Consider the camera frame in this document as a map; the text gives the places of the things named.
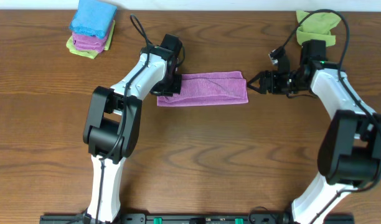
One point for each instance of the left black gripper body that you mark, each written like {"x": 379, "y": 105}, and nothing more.
{"x": 175, "y": 84}

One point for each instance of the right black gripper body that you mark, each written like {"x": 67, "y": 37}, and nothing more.
{"x": 266, "y": 82}

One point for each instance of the purple microfibre cloth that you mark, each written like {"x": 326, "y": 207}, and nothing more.
{"x": 208, "y": 89}

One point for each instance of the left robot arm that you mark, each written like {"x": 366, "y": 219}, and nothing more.
{"x": 113, "y": 122}

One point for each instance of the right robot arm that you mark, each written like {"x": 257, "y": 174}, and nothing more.
{"x": 349, "y": 159}

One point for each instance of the crumpled green cloth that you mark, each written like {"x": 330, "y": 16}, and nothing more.
{"x": 318, "y": 27}

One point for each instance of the folded purple cloth in stack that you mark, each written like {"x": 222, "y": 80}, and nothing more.
{"x": 84, "y": 42}

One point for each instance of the folded blue cloth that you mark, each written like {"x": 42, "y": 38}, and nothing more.
{"x": 93, "y": 18}

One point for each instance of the folded green cloth in stack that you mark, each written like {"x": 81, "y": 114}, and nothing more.
{"x": 84, "y": 53}

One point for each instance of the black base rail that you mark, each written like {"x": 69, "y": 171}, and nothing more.
{"x": 140, "y": 218}

